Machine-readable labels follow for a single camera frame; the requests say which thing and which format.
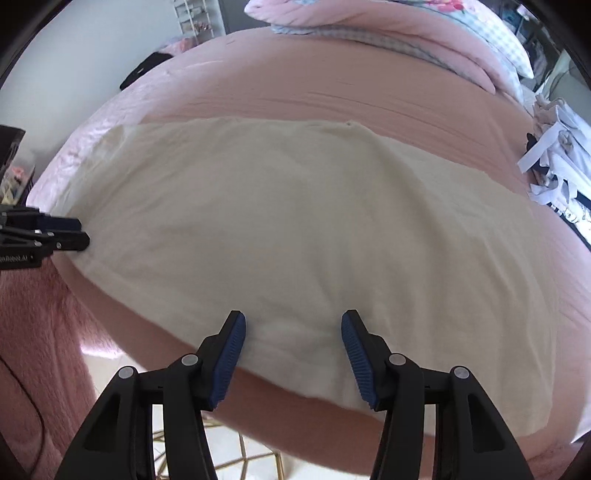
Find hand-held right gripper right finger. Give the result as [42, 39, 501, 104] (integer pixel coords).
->
[341, 309, 536, 480]

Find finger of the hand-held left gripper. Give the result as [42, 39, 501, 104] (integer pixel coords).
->
[14, 232, 91, 259]
[0, 205, 85, 234]

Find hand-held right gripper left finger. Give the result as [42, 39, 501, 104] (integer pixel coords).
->
[54, 310, 247, 480]

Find plain cream garment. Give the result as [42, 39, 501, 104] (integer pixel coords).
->
[60, 117, 561, 437]

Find dark side table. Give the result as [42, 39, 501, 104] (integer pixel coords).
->
[0, 124, 38, 206]

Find black bag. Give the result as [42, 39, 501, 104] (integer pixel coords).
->
[119, 52, 172, 92]

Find white shelf rack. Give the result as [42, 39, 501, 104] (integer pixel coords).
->
[173, 0, 227, 38]

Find grey door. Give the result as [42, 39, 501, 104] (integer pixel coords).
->
[222, 0, 254, 34]

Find bed with pink sheet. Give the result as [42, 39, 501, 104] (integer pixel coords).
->
[25, 25, 591, 480]

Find white printed garment dark trim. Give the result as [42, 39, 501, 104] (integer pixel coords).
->
[517, 92, 591, 227]

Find folded pink checked quilt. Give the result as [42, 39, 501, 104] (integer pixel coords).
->
[244, 0, 536, 95]

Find grey padded headboard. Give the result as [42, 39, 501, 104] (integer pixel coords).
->
[531, 46, 591, 112]

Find dark glass wardrobe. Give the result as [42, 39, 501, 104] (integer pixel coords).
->
[508, 0, 568, 88]

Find gold wire frame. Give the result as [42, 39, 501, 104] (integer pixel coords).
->
[152, 429, 289, 480]

